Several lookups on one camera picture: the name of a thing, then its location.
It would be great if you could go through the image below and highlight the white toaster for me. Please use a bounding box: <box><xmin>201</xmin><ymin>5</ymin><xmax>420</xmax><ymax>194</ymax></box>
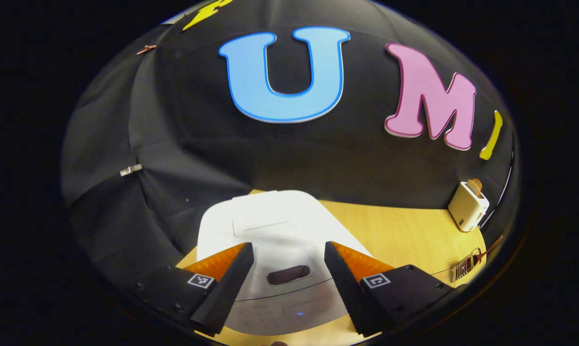
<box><xmin>448</xmin><ymin>179</ymin><xmax>490</xmax><ymax>233</ymax></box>

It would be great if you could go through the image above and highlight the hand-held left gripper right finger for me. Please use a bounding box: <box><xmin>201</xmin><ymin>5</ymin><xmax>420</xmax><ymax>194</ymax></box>
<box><xmin>324</xmin><ymin>241</ymin><xmax>456</xmax><ymax>337</ymax></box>

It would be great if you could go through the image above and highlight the brown wooden spoon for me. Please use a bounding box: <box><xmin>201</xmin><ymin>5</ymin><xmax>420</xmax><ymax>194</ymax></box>
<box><xmin>462</xmin><ymin>235</ymin><xmax>504</xmax><ymax>270</ymax></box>

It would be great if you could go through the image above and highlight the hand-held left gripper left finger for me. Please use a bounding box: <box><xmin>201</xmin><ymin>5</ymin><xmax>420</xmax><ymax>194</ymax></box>
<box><xmin>136</xmin><ymin>242</ymin><xmax>255</xmax><ymax>337</ymax></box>

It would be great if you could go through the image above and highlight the black backdrop cloth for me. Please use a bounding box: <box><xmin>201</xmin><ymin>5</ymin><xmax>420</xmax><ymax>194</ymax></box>
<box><xmin>61</xmin><ymin>0</ymin><xmax>518</xmax><ymax>289</ymax></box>

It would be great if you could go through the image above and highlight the white rice cooker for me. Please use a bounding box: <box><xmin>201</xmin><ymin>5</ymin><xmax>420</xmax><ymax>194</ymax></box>
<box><xmin>197</xmin><ymin>190</ymin><xmax>374</xmax><ymax>336</ymax></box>

